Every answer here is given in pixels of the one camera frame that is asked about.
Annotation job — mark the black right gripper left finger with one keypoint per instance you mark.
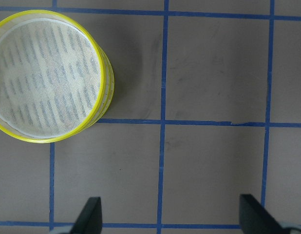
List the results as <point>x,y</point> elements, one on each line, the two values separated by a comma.
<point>89,220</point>

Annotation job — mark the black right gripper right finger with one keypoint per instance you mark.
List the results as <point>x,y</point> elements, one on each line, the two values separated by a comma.
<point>254,218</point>

